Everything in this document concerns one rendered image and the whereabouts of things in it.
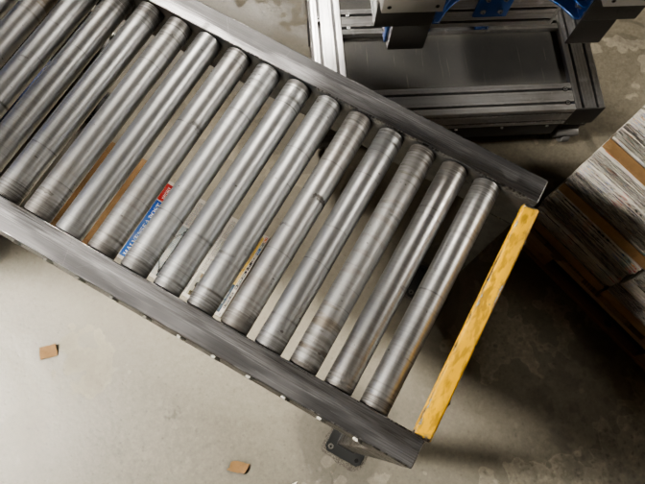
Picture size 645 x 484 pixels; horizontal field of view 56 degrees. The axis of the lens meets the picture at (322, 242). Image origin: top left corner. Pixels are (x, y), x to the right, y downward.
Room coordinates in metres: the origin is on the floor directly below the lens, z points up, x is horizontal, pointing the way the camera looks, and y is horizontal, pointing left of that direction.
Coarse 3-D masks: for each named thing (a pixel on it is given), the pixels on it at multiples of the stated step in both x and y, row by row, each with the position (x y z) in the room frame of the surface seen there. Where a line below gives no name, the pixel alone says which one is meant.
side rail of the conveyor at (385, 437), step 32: (0, 224) 0.24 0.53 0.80; (32, 224) 0.25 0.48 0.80; (64, 256) 0.21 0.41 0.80; (96, 256) 0.22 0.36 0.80; (96, 288) 0.18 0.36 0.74; (128, 288) 0.18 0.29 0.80; (160, 288) 0.19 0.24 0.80; (160, 320) 0.14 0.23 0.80; (192, 320) 0.14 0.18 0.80; (224, 352) 0.10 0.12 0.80; (256, 352) 0.11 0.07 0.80; (288, 384) 0.07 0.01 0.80; (320, 384) 0.08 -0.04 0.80; (320, 416) 0.04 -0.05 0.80; (352, 416) 0.04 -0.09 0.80; (384, 416) 0.05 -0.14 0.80; (384, 448) 0.01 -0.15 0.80; (416, 448) 0.01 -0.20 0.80
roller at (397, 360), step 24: (480, 192) 0.46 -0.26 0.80; (456, 216) 0.41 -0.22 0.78; (480, 216) 0.41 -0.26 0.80; (456, 240) 0.36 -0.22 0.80; (432, 264) 0.31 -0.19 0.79; (456, 264) 0.32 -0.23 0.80; (432, 288) 0.27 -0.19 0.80; (408, 312) 0.22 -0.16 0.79; (432, 312) 0.23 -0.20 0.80; (408, 336) 0.18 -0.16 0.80; (384, 360) 0.14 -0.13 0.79; (408, 360) 0.14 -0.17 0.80; (384, 384) 0.10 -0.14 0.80; (384, 408) 0.06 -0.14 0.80
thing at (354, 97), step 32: (160, 0) 0.73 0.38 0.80; (192, 0) 0.74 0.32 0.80; (192, 32) 0.69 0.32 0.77; (224, 32) 0.68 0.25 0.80; (256, 32) 0.70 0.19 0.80; (256, 64) 0.64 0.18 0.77; (288, 64) 0.64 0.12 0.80; (320, 64) 0.65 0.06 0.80; (352, 96) 0.60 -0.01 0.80; (416, 128) 0.56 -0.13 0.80; (480, 160) 0.52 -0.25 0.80; (512, 192) 0.47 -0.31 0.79
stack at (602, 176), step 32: (640, 128) 0.69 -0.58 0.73; (608, 160) 0.68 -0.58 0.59; (640, 160) 0.66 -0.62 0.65; (576, 192) 0.68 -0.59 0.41; (608, 192) 0.65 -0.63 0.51; (640, 192) 0.62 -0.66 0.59; (544, 224) 0.68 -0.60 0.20; (576, 224) 0.65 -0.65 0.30; (640, 224) 0.59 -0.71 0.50; (544, 256) 0.63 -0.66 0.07; (576, 256) 0.60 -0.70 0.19; (608, 256) 0.57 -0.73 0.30; (576, 288) 0.56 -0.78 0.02; (608, 288) 0.53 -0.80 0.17; (640, 288) 0.51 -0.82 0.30; (608, 320) 0.48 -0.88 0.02; (640, 320) 0.45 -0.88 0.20; (640, 352) 0.40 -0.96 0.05
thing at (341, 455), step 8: (336, 432) 0.03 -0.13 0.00; (328, 440) 0.01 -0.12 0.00; (336, 440) 0.01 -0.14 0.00; (328, 448) -0.02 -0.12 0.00; (336, 448) -0.01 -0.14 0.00; (344, 448) -0.01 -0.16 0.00; (336, 456) -0.03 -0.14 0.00; (344, 456) -0.03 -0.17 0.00; (352, 456) -0.03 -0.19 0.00; (360, 456) -0.02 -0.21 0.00; (368, 456) -0.02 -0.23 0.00; (344, 464) -0.05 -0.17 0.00; (352, 464) -0.05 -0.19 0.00; (360, 464) -0.04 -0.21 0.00
